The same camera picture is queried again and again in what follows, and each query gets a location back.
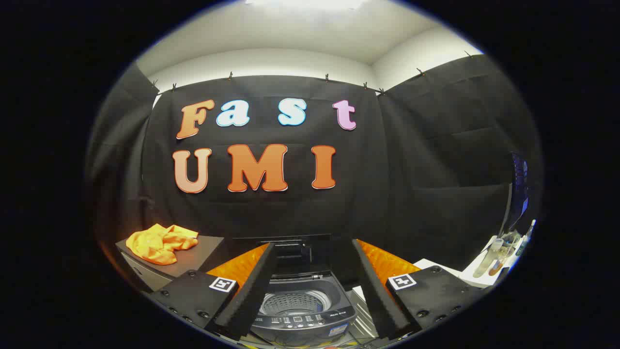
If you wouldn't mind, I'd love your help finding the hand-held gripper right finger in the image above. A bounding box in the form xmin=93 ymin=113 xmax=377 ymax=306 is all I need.
xmin=351 ymin=238 xmax=485 ymax=340

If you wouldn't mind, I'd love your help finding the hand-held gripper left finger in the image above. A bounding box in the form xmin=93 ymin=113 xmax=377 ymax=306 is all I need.
xmin=148 ymin=242 xmax=278 ymax=341

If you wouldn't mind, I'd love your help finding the grey washing machine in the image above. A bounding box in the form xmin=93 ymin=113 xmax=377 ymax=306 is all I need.
xmin=232 ymin=235 xmax=379 ymax=347

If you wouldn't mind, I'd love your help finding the orange garment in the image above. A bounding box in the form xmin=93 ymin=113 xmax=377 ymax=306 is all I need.
xmin=126 ymin=223 xmax=199 ymax=266

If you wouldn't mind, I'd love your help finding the grey cabinet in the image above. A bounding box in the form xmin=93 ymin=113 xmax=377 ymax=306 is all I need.
xmin=115 ymin=235 xmax=226 ymax=291

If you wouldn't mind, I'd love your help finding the black backdrop cloth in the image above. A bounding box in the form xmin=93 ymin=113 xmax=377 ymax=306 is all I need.
xmin=87 ymin=54 xmax=543 ymax=291

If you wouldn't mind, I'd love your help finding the white side table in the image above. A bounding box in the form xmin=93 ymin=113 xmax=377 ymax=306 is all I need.
xmin=414 ymin=235 xmax=521 ymax=289

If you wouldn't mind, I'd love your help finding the clear plastic bottle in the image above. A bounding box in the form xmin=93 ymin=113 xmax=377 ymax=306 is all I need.
xmin=473 ymin=238 xmax=504 ymax=278

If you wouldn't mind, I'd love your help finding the amber liquid bottle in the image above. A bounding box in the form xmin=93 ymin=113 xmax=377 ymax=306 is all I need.
xmin=489 ymin=242 xmax=514 ymax=276

